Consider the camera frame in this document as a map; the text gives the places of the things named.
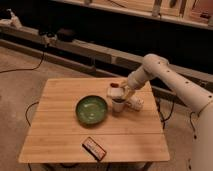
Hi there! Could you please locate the black cable right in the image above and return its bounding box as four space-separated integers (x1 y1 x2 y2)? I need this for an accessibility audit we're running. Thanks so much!
154 96 198 134

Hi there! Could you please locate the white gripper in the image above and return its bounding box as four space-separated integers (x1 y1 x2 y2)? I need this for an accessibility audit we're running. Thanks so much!
118 71 147 100

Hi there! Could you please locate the white object on ledge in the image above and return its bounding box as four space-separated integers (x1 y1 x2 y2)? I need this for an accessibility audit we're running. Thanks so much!
0 9 22 29

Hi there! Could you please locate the white sponge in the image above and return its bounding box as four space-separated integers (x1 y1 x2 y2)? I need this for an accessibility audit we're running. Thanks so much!
107 87 124 99

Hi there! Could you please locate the red brown object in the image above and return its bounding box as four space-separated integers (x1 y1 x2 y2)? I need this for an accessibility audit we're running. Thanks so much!
110 83 119 88

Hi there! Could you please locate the wooden table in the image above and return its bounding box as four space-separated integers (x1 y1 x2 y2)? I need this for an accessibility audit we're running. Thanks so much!
19 78 170 163

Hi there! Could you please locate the black device on ledge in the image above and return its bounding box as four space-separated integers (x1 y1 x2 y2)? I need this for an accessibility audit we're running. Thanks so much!
57 28 76 42

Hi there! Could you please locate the black floor cable left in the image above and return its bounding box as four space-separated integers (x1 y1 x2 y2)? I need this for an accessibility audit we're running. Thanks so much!
0 49 46 74

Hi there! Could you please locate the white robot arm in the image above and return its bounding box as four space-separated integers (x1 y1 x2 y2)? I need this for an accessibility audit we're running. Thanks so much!
120 54 213 171

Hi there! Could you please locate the green bowl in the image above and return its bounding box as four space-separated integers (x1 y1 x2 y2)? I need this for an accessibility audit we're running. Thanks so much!
75 95 108 125

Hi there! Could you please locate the black and red box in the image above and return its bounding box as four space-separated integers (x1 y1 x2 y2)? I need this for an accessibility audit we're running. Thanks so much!
82 137 107 161

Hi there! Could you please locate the white patterned box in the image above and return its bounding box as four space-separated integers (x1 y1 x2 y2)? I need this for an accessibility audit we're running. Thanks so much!
126 96 144 111

